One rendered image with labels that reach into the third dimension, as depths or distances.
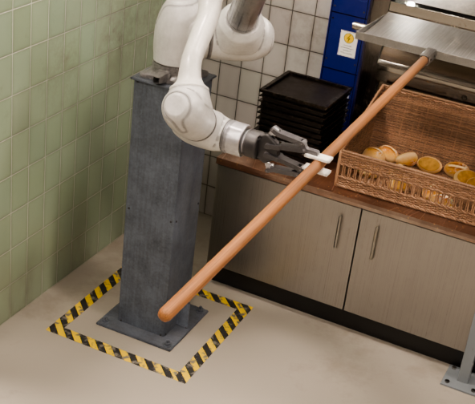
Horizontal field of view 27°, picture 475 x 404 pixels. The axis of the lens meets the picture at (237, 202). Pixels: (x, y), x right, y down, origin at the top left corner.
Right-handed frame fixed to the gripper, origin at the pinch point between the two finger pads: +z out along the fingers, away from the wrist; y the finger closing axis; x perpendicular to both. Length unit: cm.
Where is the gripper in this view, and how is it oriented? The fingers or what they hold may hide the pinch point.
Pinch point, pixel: (318, 163)
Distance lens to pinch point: 259.2
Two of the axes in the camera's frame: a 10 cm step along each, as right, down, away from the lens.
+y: -1.0, 8.7, 4.9
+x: -4.4, 4.1, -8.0
